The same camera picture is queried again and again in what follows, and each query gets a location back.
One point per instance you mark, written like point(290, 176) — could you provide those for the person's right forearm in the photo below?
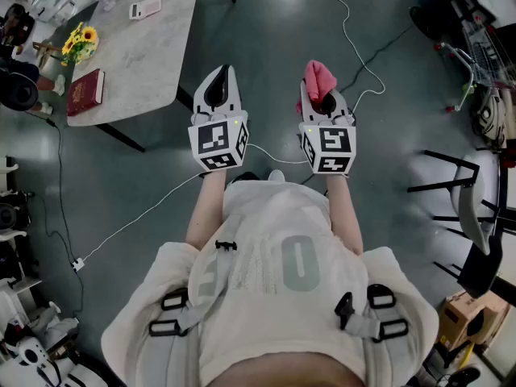
point(344, 212)

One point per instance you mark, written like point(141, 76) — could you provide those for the pink cloth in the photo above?
point(318, 77)

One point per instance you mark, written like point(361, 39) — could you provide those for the sunflower bouquet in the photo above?
point(80, 42)

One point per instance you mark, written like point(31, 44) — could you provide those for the dark red hardcover book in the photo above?
point(84, 93)

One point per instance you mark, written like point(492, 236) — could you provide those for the white power strip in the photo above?
point(78, 264)

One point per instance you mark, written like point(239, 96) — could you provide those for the metal shopping cart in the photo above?
point(483, 59)

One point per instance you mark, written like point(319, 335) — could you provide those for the grey chair with black legs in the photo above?
point(469, 200)

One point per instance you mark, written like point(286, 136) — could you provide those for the person's black trousers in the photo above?
point(244, 177)

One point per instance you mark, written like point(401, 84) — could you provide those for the person's white shoe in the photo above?
point(276, 176)

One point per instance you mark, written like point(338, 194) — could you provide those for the person's white printed shirt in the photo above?
point(262, 296)

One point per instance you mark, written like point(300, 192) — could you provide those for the person's left forearm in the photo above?
point(207, 208)

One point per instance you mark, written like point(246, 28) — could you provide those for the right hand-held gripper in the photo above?
point(328, 145)

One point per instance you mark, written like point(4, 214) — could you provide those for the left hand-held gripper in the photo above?
point(217, 143)

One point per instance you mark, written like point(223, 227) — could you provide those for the pink calculator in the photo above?
point(145, 7)

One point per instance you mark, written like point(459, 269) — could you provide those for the brown cardboard box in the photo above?
point(463, 317)

